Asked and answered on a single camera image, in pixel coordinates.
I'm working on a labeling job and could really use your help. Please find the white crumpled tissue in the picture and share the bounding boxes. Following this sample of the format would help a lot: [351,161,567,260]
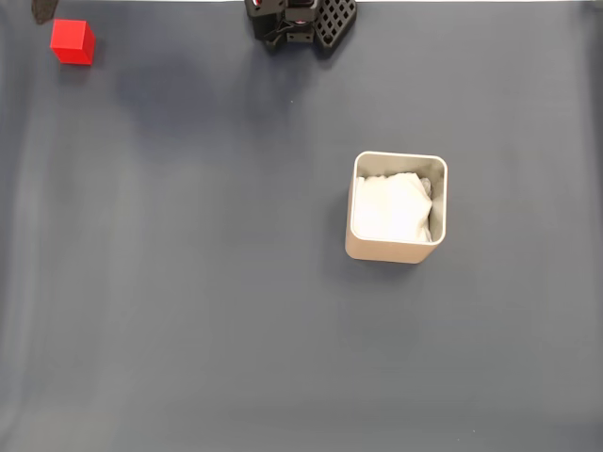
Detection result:
[351,171,435,244]

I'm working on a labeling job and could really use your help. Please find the beige square box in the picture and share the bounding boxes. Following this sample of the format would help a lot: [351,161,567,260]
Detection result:
[344,150,448,265]

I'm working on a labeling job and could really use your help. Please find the blue-grey table mat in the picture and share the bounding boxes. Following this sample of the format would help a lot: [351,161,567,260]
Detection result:
[0,2,603,452]

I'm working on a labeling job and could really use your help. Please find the red cube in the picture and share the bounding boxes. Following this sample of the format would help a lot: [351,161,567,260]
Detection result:
[50,19,97,66]

